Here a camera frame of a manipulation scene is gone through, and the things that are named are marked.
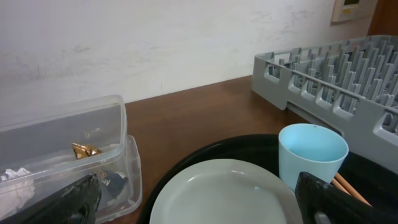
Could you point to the light blue cup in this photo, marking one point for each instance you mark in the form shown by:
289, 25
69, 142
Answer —
310, 148

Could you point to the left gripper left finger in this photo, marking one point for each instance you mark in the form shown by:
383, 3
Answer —
75, 203

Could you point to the clear plastic bin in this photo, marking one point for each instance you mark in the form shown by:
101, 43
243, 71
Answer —
41, 142

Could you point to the white tissue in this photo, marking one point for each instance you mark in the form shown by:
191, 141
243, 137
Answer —
14, 197

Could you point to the grey plastic dishwasher rack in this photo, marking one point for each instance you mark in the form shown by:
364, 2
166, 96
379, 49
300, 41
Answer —
349, 86

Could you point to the grey round plate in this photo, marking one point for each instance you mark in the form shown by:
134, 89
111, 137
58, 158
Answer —
225, 191

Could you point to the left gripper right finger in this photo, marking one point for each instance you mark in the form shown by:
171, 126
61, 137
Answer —
321, 202

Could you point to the wall thermostat panel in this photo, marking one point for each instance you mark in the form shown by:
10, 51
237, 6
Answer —
344, 10

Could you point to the wooden chopstick left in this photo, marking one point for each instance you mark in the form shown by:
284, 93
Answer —
339, 186

